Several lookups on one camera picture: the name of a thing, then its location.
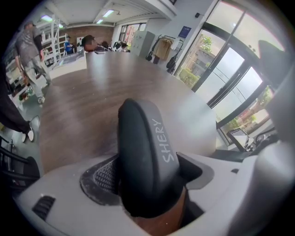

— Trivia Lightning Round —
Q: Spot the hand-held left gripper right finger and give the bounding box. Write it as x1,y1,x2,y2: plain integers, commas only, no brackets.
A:
176,151,215,190

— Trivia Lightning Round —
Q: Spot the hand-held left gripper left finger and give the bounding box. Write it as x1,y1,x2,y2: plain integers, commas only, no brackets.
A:
79,153,123,207

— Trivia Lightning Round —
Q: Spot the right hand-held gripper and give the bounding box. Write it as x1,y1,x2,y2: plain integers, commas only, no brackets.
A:
227,128,281,154

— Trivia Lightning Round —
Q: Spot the black hard-shell zipper case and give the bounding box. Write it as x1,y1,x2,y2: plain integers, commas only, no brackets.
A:
117,98,188,219

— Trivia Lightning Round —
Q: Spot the large black-framed window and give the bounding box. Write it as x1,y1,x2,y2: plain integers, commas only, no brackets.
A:
174,0,289,148

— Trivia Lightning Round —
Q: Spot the black metal chair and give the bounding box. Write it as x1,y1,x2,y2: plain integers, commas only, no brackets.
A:
0,136,40,193

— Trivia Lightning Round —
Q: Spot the clothes rack with garments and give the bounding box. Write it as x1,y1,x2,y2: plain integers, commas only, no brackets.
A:
145,34,185,75

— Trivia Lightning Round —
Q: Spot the white patterned cabinet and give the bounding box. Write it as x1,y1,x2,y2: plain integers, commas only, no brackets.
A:
132,30,155,58

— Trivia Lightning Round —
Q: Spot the white metal shelving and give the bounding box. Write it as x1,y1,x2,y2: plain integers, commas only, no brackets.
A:
34,13,69,69

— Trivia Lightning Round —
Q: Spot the blue wall poster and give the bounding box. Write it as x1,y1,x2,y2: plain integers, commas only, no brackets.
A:
178,25,192,39

